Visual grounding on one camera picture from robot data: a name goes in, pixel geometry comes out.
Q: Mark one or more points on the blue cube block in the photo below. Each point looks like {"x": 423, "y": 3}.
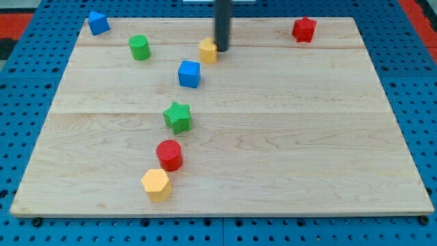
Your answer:
{"x": 189, "y": 74}

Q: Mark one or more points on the green star block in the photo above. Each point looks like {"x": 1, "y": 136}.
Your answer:
{"x": 178, "y": 117}

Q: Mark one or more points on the red cylinder block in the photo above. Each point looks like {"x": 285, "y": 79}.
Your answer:
{"x": 169, "y": 154}

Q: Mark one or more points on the light wooden board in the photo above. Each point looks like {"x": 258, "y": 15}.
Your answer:
{"x": 278, "y": 128}

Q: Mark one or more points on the yellow heart block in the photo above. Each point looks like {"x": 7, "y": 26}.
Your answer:
{"x": 207, "y": 51}

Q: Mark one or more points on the yellow hexagon block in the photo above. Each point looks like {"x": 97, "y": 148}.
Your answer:
{"x": 156, "y": 184}

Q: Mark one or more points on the green cylinder block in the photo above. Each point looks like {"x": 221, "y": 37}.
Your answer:
{"x": 139, "y": 47}

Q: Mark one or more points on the red star block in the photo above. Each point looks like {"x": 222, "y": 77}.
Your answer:
{"x": 304, "y": 29}

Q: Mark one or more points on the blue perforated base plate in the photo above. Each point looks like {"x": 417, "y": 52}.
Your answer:
{"x": 37, "y": 38}

